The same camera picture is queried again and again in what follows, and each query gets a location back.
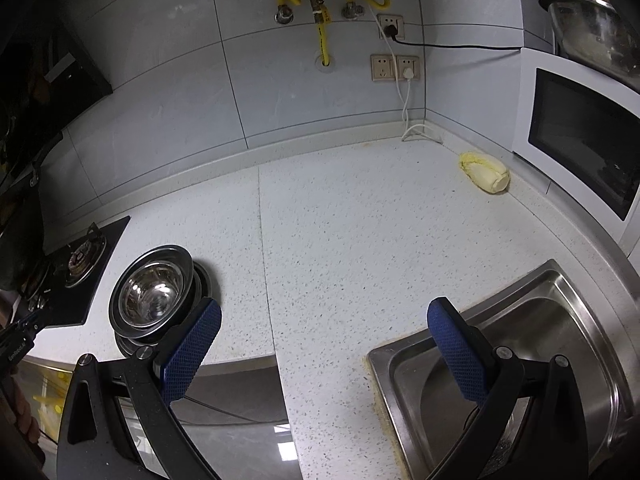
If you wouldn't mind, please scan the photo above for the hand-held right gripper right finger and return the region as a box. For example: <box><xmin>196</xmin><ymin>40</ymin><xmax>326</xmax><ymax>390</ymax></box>
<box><xmin>426</xmin><ymin>297</ymin><xmax>603</xmax><ymax>480</ymax></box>

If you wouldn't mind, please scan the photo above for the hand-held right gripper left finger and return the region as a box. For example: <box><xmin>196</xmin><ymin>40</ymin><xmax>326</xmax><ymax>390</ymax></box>
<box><xmin>56</xmin><ymin>297</ymin><xmax>223</xmax><ymax>480</ymax></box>

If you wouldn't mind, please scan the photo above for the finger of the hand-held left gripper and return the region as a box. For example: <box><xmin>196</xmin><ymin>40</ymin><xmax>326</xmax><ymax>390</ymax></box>
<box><xmin>0</xmin><ymin>305</ymin><xmax>46</xmax><ymax>346</ymax></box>

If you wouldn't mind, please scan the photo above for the small steel bowl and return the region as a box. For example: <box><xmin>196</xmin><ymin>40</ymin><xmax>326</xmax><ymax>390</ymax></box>
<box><xmin>112</xmin><ymin>305</ymin><xmax>173</xmax><ymax>345</ymax></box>
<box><xmin>109</xmin><ymin>245</ymin><xmax>196</xmax><ymax>332</ymax></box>

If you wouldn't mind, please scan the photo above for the plain steel plate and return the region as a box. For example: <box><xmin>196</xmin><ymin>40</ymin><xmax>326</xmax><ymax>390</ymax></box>
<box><xmin>116</xmin><ymin>259</ymin><xmax>213</xmax><ymax>356</ymax></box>

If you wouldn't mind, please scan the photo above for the person's left hand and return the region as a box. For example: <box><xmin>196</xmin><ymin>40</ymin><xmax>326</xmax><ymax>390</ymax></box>
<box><xmin>0</xmin><ymin>382</ymin><xmax>42</xmax><ymax>447</ymax></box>

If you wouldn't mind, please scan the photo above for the glossy grey cabinet door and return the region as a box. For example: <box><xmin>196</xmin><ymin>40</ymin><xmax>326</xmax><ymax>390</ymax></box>
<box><xmin>20</xmin><ymin>355</ymin><xmax>301</xmax><ymax>480</ymax></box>

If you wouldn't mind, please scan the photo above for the stainless steel sink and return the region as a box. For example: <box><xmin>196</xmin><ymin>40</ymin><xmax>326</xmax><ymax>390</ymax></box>
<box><xmin>367</xmin><ymin>259</ymin><xmax>631</xmax><ymax>480</ymax></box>

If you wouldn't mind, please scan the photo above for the black gas stove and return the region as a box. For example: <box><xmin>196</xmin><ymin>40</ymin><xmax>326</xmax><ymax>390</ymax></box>
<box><xmin>22</xmin><ymin>216</ymin><xmax>132</xmax><ymax>330</ymax></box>

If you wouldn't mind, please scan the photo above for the napa cabbage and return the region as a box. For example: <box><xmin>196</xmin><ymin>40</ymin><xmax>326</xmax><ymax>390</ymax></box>
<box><xmin>459</xmin><ymin>151</ymin><xmax>511</xmax><ymax>195</ymax></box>

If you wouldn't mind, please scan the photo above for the white microwave oven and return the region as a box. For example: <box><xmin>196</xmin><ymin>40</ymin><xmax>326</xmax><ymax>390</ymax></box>
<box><xmin>512</xmin><ymin>47</ymin><xmax>640</xmax><ymax>256</ymax></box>

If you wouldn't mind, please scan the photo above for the black range hood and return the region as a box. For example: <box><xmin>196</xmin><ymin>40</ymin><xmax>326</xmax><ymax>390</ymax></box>
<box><xmin>0</xmin><ymin>10</ymin><xmax>113</xmax><ymax>186</ymax></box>

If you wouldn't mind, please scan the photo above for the yellow gas pipe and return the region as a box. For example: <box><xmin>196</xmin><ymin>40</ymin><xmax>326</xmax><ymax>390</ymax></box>
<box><xmin>311</xmin><ymin>0</ymin><xmax>333</xmax><ymax>68</ymax></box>

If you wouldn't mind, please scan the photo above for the white power cable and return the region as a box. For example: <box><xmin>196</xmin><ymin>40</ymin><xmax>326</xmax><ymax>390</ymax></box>
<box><xmin>401</xmin><ymin>67</ymin><xmax>443</xmax><ymax>143</ymax></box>

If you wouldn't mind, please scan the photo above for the beige wall socket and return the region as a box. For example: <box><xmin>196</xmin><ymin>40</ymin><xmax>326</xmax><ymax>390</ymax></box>
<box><xmin>370</xmin><ymin>54</ymin><xmax>397</xmax><ymax>82</ymax></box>
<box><xmin>396</xmin><ymin>55</ymin><xmax>422</xmax><ymax>81</ymax></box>

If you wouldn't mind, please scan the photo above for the black power cable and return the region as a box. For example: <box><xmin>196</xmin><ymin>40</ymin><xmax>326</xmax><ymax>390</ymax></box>
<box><xmin>387</xmin><ymin>30</ymin><xmax>521</xmax><ymax>52</ymax></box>

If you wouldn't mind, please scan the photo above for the white wall socket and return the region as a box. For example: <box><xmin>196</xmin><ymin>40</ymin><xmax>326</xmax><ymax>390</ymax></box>
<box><xmin>377</xmin><ymin>14</ymin><xmax>403</xmax><ymax>40</ymax></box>

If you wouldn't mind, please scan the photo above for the white heater cable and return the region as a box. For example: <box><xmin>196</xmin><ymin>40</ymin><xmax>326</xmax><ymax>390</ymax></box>
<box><xmin>370</xmin><ymin>2</ymin><xmax>401</xmax><ymax>61</ymax></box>

